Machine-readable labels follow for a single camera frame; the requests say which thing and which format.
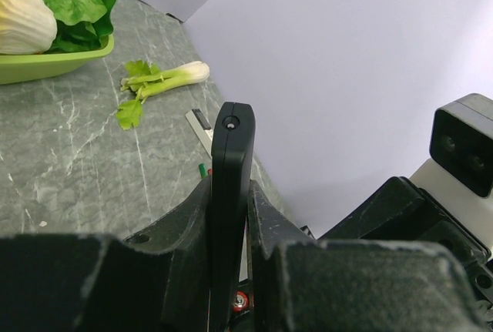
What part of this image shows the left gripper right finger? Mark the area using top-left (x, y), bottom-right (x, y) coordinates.
top-left (247, 182), bottom-right (485, 331)

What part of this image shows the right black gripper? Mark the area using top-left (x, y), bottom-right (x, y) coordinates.
top-left (318, 176), bottom-right (492, 301)

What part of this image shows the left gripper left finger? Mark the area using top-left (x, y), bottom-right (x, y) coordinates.
top-left (1, 179), bottom-right (210, 331)

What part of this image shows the black remote control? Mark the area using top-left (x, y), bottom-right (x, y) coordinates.
top-left (208, 102), bottom-right (256, 331)

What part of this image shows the white remote battery cover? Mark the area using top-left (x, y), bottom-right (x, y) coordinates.
top-left (185, 109), bottom-right (213, 157)

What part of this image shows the green battery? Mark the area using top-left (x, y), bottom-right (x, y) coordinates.
top-left (199, 163), bottom-right (207, 179)

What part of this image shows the celery stalk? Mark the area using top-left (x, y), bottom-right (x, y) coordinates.
top-left (116, 60), bottom-right (210, 130)

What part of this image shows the green plastic tray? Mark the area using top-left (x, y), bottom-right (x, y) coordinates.
top-left (1, 35), bottom-right (115, 85)

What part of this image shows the yellow leaf cabbage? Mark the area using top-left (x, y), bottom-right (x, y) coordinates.
top-left (1, 0), bottom-right (57, 55)

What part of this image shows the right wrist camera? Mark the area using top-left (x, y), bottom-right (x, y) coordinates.
top-left (410, 93), bottom-right (492, 251)

